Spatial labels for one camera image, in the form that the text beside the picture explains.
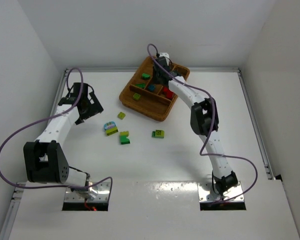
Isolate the red top lego stack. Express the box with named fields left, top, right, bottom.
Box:
left=164, top=90, right=174, bottom=100

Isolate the dark green split lego piece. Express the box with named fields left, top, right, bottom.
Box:
left=135, top=83, right=146, bottom=89

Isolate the cyan lime lego stack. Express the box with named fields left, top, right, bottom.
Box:
left=103, top=121, right=118, bottom=136

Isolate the lime green small lego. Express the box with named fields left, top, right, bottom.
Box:
left=117, top=112, right=126, bottom=120

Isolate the green lime lego pair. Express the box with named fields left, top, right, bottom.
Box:
left=151, top=129, right=165, bottom=139

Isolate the small cyan lego cube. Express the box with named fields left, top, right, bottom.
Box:
left=147, top=84, right=156, bottom=92

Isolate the lime piece of split lego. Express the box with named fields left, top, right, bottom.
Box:
left=132, top=93, right=141, bottom=101

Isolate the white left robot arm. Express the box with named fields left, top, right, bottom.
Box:
left=23, top=82, right=103, bottom=191

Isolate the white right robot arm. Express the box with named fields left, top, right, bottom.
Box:
left=152, top=53, right=238, bottom=196

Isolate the green lego in tray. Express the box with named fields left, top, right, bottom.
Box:
left=141, top=73, right=151, bottom=80

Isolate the brown wicker divided tray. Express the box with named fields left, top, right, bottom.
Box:
left=119, top=56, right=178, bottom=122

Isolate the green yellow notched lego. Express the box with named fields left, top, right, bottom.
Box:
left=119, top=131, right=130, bottom=145

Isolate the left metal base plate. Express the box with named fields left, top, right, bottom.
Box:
left=64, top=181, right=112, bottom=203

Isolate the metal base plate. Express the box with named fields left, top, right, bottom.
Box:
left=64, top=181, right=112, bottom=203
left=197, top=182, right=245, bottom=203

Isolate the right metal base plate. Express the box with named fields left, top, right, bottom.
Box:
left=197, top=182, right=245, bottom=203

